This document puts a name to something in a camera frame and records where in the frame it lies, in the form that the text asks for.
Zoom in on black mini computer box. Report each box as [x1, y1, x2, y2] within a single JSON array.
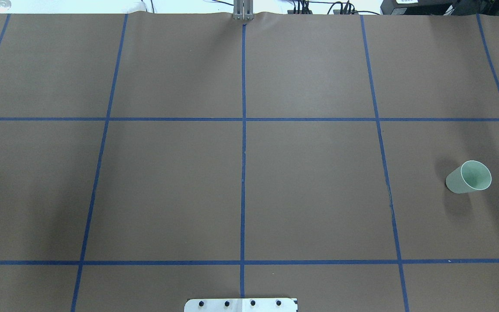
[[380, 0, 499, 16]]

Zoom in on aluminium frame post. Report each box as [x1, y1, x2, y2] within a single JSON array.
[[233, 0, 255, 21]]

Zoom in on clear tape roll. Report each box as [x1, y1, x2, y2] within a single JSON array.
[[0, 0, 12, 13]]

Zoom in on pale green plastic cup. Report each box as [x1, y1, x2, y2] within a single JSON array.
[[445, 160, 493, 194]]

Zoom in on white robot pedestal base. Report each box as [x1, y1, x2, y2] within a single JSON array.
[[184, 298, 298, 312]]

